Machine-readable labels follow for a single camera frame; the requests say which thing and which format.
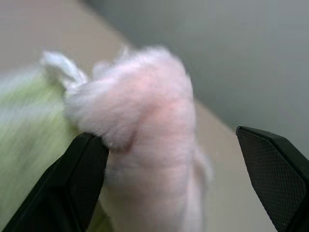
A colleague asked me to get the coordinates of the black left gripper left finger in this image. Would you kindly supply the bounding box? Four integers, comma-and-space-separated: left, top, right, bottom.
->
0, 131, 109, 232

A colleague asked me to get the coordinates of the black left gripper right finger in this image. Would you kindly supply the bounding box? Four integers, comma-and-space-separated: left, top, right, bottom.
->
235, 126, 309, 232

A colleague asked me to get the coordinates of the pink fluffy cloth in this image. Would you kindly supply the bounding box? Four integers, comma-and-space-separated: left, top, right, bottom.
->
42, 44, 214, 232

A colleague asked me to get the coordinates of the light green cloth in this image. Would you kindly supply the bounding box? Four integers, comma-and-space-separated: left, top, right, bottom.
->
0, 70, 114, 232

